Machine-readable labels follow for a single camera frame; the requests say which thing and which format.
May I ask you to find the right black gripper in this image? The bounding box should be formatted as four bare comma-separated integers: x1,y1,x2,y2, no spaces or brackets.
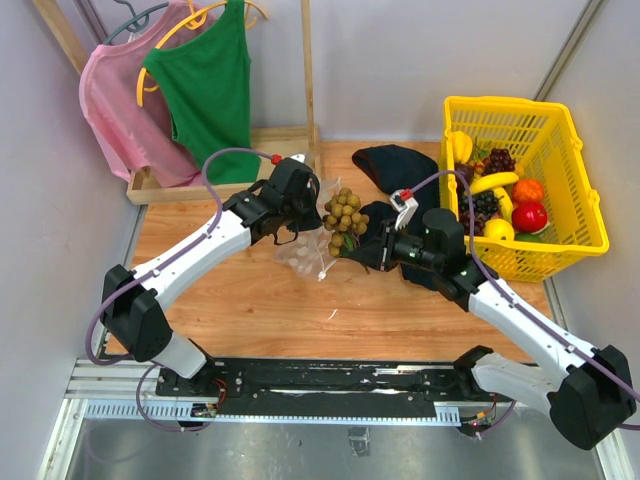
348,218,441,273

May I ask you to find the brown longan fruit bunch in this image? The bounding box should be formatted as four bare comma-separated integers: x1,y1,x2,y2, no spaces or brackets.
322,187,370,258

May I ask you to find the clear zip top bag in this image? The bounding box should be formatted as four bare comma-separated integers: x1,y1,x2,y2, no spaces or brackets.
272,174,344,282

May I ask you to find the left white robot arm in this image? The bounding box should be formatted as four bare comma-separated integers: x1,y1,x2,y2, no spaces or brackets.
97,154,321,396

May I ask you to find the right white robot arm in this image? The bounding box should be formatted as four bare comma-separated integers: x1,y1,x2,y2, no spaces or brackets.
346,209,639,450

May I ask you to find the green tank top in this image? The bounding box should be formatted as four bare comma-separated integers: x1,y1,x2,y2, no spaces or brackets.
136,1,261,185

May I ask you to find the wooden clothes rack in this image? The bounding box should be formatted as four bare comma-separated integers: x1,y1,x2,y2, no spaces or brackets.
34,1,322,206

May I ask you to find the dark navy cloth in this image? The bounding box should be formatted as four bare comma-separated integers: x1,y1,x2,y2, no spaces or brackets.
349,144,450,292

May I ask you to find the black grape bunch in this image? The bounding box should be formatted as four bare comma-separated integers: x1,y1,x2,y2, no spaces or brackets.
458,190,500,223

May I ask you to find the yellow lemon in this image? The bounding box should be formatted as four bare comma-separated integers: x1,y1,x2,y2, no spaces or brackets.
483,218,515,241

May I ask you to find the yellow banana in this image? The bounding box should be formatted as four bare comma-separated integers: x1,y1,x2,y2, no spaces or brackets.
470,172,519,221

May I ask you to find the dark purple grape bunch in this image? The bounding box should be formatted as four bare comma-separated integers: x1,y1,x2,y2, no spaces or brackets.
483,148,516,176

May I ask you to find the green lime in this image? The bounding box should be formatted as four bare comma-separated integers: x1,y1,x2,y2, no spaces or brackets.
514,232,544,243

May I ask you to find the red apple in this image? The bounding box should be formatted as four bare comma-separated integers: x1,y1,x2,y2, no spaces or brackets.
511,202,548,233

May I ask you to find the orange fruit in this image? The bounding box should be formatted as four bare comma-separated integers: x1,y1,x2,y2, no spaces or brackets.
511,178,545,204

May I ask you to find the yellow clothes hanger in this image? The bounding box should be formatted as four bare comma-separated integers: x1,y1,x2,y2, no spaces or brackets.
136,0,269,108

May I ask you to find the pink shirt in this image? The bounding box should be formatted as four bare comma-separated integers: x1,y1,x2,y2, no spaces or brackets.
79,1,202,188

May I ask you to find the yellow plastic basket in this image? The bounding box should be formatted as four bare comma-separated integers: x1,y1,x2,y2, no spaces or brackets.
438,96,609,282

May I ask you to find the grey clothes hanger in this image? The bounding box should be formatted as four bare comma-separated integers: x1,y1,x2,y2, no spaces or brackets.
102,0,169,45

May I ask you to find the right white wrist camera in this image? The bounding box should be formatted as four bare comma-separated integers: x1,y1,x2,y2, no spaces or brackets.
389,189,419,231

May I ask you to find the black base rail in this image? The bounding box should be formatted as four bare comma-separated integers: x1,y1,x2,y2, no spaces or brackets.
155,358,495,421

